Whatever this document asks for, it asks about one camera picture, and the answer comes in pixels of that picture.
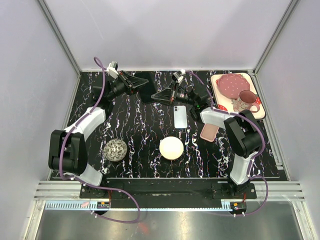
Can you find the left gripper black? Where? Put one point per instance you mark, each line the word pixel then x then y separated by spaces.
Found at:
pixel 132 81

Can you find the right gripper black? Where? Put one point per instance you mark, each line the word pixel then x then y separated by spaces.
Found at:
pixel 167 95

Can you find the light blue smartphone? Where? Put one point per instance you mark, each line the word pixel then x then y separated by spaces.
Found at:
pixel 180 117

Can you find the pink phone case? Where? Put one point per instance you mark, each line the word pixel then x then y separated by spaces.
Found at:
pixel 209 132

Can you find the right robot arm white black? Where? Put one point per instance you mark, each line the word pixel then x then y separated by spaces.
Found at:
pixel 244 134

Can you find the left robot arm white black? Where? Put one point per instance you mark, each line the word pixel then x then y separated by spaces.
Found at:
pixel 67 149

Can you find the white round bowl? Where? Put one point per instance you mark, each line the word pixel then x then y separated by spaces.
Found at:
pixel 171 148

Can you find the cream rectangular tray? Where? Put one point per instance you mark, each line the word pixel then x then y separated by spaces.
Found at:
pixel 226 104

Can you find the pink dotted plate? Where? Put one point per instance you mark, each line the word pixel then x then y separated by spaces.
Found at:
pixel 231 85

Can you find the leaf patterned bowl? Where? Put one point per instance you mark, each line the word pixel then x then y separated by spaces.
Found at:
pixel 115 150

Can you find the pink mug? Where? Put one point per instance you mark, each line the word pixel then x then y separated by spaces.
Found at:
pixel 246 101

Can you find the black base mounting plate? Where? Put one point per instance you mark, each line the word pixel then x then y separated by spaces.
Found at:
pixel 168 193

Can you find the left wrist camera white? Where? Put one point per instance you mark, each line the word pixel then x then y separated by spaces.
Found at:
pixel 112 69

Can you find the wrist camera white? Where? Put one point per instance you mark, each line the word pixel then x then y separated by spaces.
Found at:
pixel 112 69
pixel 178 76

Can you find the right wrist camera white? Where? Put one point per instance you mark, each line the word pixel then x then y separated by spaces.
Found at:
pixel 178 76

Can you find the left aluminium frame post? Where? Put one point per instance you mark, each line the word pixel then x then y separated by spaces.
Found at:
pixel 58 34

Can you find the aluminium frame post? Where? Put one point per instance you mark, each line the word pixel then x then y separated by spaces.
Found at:
pixel 276 34
pixel 58 34

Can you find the white cable duct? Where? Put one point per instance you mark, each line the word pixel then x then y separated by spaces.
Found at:
pixel 81 205

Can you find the aluminium front rail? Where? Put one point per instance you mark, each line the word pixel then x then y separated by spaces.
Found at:
pixel 276 190

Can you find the right aluminium frame post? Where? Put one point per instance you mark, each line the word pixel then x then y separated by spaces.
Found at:
pixel 276 34

